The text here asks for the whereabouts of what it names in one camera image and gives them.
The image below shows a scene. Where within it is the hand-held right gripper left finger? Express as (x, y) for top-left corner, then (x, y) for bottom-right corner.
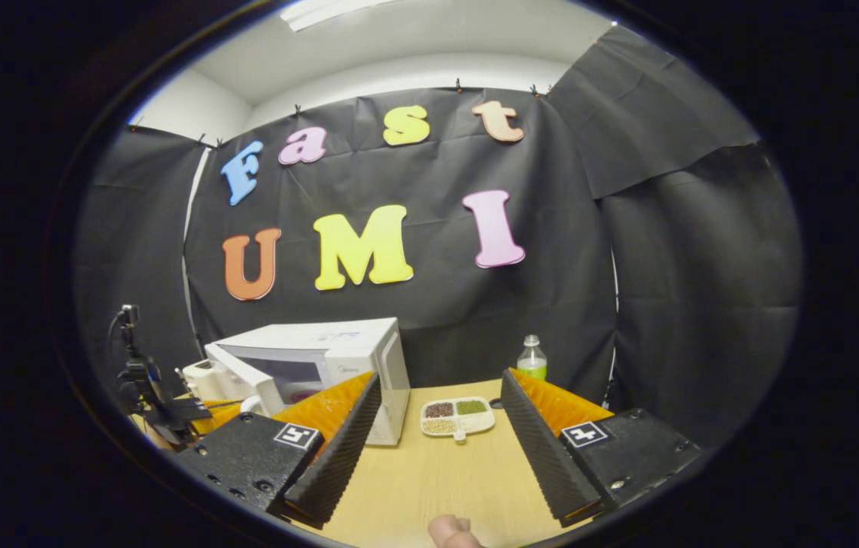
(171, 371), (383, 530)

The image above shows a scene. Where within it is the white microwave oven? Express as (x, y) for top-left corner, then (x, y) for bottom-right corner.
(203, 317), (412, 447)

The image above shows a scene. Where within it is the ceiling light panel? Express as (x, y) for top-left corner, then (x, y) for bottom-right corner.
(279, 0), (400, 33)

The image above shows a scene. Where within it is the small white appliance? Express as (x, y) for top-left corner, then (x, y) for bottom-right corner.
(181, 359), (234, 402)

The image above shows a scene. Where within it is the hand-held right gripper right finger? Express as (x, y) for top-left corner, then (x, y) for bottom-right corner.
(500, 368), (704, 528)

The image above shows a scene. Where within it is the white divided tray with beans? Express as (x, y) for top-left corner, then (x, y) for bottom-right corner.
(420, 397), (497, 444)

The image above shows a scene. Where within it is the green drink bottle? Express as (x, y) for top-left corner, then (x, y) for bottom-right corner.
(516, 335), (548, 381)

